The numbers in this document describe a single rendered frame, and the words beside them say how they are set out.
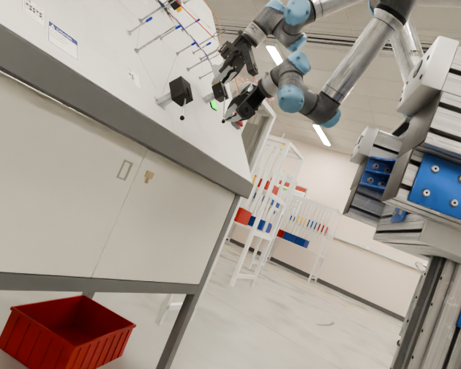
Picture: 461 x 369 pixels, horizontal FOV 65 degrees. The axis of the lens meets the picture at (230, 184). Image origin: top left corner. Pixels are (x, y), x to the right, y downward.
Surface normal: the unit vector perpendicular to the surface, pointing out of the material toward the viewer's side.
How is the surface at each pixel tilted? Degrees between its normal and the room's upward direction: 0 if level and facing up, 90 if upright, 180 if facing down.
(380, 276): 90
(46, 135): 90
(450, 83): 90
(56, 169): 90
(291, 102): 147
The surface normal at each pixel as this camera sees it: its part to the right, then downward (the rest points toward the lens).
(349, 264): -0.44, -0.26
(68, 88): 0.79, 0.29
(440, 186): -0.14, -0.14
